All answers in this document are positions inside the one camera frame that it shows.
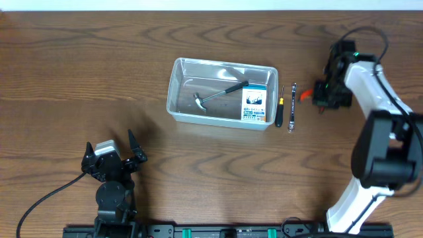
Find clear plastic container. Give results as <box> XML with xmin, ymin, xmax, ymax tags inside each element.
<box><xmin>167</xmin><ymin>58</ymin><xmax>278</xmax><ymax>130</ymax></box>

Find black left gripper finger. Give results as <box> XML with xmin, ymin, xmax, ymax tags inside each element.
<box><xmin>82</xmin><ymin>141</ymin><xmax>95</xmax><ymax>165</ymax></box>
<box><xmin>128</xmin><ymin>129</ymin><xmax>148</xmax><ymax>163</ymax></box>

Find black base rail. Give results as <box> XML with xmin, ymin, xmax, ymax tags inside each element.
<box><xmin>62</xmin><ymin>223</ymin><xmax>395</xmax><ymax>238</ymax></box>

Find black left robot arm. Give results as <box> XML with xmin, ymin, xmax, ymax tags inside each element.
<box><xmin>81</xmin><ymin>130</ymin><xmax>147</xmax><ymax>238</ymax></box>

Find black yellow screwdriver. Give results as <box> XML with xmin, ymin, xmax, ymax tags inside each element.
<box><xmin>275</xmin><ymin>86</ymin><xmax>284</xmax><ymax>128</ymax></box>

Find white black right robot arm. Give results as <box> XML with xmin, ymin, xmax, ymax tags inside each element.
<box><xmin>312</xmin><ymin>40</ymin><xmax>422</xmax><ymax>235</ymax></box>

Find blue white screwdriver box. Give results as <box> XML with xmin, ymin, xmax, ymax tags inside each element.
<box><xmin>241</xmin><ymin>85</ymin><xmax>267</xmax><ymax>122</ymax></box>

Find red handled pliers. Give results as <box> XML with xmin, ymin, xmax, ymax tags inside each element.
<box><xmin>297</xmin><ymin>89</ymin><xmax>325</xmax><ymax>114</ymax></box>

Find silver combination wrench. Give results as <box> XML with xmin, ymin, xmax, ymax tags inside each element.
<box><xmin>288</xmin><ymin>83</ymin><xmax>297</xmax><ymax>133</ymax></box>

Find small black handled hammer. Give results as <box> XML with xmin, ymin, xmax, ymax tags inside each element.
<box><xmin>193</xmin><ymin>81</ymin><xmax>249</xmax><ymax>112</ymax></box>

